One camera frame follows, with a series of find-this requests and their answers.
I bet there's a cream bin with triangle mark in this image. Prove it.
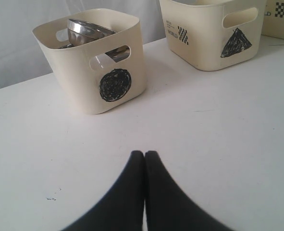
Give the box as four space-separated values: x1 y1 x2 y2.
160 0 266 71

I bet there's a cream bin with circle mark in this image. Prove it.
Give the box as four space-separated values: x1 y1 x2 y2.
33 8 147 114

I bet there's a cream bin with square mark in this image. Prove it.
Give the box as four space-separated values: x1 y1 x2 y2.
261 0 284 39

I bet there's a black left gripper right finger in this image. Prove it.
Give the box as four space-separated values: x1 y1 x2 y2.
145 151 231 231

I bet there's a stainless steel bowl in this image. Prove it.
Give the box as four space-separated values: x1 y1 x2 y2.
59 18 130 62

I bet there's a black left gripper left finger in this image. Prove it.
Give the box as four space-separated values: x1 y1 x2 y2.
64 151 145 231

